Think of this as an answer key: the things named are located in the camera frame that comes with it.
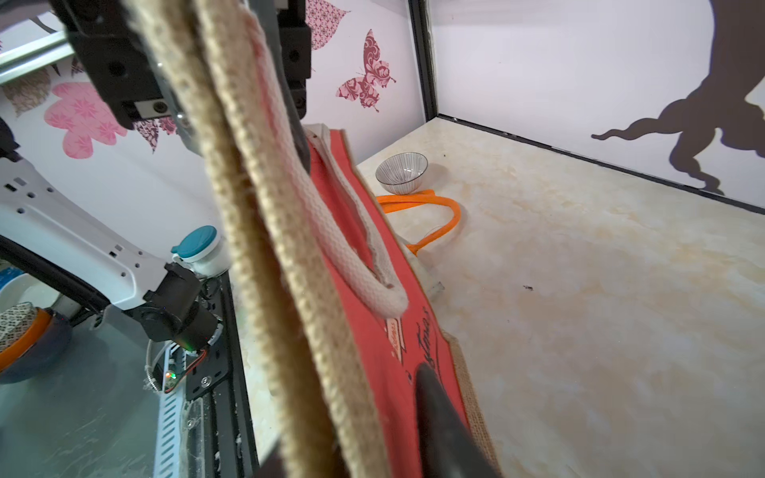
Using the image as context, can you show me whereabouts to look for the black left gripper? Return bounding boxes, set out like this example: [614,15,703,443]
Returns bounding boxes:
[50,0,311,155]

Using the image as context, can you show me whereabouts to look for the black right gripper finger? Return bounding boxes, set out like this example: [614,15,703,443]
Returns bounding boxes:
[414,364,499,477]

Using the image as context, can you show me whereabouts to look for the red Christmas jute bag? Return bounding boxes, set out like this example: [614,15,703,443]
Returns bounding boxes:
[127,1,499,477]

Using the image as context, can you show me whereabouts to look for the canvas tote bag orange handles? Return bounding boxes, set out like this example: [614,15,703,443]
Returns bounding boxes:
[377,189,462,302]

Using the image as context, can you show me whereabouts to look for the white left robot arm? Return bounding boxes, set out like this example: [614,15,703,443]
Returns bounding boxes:
[1,1,221,351]

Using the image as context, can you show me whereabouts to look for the teal cup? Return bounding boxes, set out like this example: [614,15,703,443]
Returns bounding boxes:
[171,225,231,278]

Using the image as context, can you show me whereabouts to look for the orange rimmed bowl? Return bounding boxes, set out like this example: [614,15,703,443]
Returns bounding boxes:
[0,265,74,384]

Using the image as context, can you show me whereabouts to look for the aluminium rail left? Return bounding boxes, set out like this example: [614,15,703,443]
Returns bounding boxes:
[0,32,75,85]

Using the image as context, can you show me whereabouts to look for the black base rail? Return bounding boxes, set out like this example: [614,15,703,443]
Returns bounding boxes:
[185,274,259,477]

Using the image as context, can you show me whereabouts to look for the white slotted cable duct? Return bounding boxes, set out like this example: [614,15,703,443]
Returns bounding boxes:
[153,345,187,477]

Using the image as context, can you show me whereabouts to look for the black vertical frame post left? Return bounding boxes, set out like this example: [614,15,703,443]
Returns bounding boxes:
[408,0,438,121]

